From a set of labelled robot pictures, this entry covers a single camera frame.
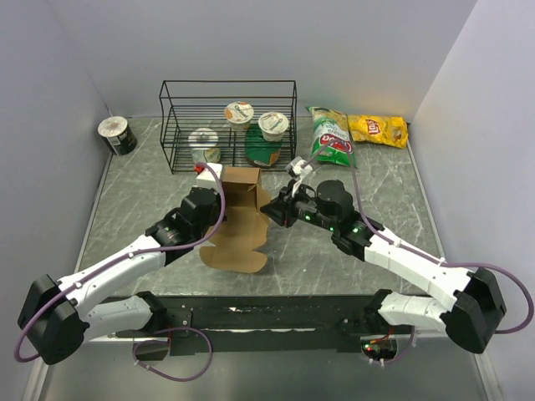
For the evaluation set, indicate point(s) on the orange yogurt cup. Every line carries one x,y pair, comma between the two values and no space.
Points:
239,115

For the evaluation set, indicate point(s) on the green lidded brown jar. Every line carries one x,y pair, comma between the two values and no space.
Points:
258,151

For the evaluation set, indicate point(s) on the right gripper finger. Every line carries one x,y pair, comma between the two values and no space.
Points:
277,211
284,198

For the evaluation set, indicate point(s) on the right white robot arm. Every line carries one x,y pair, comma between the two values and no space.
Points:
466,306

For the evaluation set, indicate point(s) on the black wire rack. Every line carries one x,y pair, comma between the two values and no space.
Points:
187,105

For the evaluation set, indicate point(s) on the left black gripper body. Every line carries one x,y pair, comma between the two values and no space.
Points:
216,209

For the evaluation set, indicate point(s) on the pale yogurt cup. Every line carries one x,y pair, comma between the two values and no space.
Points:
203,144

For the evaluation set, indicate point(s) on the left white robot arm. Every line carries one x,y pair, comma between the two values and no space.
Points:
58,316

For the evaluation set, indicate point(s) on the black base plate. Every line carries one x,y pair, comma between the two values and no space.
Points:
267,323

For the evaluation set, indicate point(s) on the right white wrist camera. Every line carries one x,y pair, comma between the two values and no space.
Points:
299,169

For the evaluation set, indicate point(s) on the white yogurt cup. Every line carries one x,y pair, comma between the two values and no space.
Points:
273,126

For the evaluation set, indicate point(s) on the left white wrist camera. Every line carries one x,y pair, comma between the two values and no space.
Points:
208,178

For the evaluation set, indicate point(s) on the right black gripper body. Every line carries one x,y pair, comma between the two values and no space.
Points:
303,208

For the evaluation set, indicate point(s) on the black chips can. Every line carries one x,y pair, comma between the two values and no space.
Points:
117,134

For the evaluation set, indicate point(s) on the brown cardboard box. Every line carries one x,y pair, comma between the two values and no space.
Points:
234,245

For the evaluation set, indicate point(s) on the yellow Lays chips bag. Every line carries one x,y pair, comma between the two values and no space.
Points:
381,130

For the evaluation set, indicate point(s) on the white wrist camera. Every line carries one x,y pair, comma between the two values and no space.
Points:
299,169
208,178

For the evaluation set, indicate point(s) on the green Chuba chips bag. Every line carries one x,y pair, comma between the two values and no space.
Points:
331,139

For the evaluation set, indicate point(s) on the aluminium rail frame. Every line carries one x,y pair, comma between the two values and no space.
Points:
135,189

